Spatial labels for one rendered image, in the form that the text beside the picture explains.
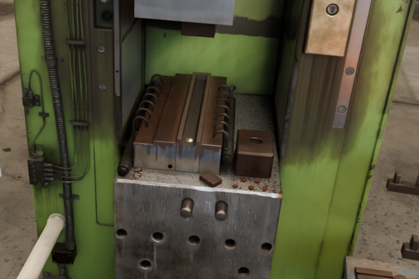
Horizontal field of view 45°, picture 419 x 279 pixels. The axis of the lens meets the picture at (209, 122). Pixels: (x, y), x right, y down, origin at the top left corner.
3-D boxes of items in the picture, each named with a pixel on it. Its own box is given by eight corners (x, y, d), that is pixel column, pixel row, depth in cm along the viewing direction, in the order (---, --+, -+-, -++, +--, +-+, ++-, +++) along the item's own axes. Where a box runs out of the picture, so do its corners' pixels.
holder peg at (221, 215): (226, 222, 112) (227, 212, 111) (214, 221, 112) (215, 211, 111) (227, 211, 116) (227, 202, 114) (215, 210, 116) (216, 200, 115)
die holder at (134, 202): (260, 335, 133) (283, 195, 113) (115, 321, 134) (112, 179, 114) (255, 207, 183) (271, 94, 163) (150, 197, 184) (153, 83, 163)
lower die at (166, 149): (219, 174, 118) (221, 142, 114) (133, 166, 119) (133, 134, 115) (225, 100, 156) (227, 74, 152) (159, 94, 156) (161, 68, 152)
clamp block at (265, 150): (270, 179, 118) (274, 155, 115) (234, 175, 118) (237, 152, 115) (269, 153, 129) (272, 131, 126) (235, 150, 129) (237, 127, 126)
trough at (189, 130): (199, 146, 115) (200, 141, 115) (176, 144, 115) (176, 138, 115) (211, 77, 153) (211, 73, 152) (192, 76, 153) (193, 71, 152)
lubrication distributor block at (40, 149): (52, 196, 137) (48, 152, 131) (29, 193, 137) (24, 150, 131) (56, 189, 140) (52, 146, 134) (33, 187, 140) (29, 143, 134)
